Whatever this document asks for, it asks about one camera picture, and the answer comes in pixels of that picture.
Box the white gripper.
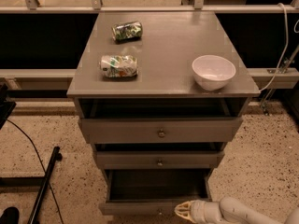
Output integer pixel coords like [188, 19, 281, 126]
[175, 201, 222, 224]

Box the grey bottom drawer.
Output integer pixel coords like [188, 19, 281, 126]
[99, 169, 211, 216]

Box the grey drawer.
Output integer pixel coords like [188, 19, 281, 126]
[99, 169, 211, 216]
[79, 118, 242, 144]
[94, 151, 224, 170]

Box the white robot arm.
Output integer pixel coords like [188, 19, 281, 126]
[175, 197, 299, 224]

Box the grey top drawer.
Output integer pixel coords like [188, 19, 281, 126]
[79, 118, 242, 144]

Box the grey middle drawer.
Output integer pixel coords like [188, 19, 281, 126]
[94, 151, 224, 170]

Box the grey wooden drawer cabinet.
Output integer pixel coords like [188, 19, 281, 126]
[66, 11, 261, 185]

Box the black tripod leg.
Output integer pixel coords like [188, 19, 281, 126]
[27, 147, 62, 224]

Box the white bowl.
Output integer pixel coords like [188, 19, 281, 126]
[192, 55, 236, 91]

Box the white green soda can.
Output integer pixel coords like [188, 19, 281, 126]
[100, 55, 138, 78]

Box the black round foot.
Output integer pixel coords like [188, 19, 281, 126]
[0, 207, 20, 224]

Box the black equipment at left edge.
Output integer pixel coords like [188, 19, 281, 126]
[0, 83, 16, 129]

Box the black floor cable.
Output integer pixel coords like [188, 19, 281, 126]
[7, 119, 64, 224]

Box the white hanging cable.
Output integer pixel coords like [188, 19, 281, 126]
[259, 2, 290, 92]

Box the metal railing frame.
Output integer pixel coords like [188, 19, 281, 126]
[0, 0, 299, 15]

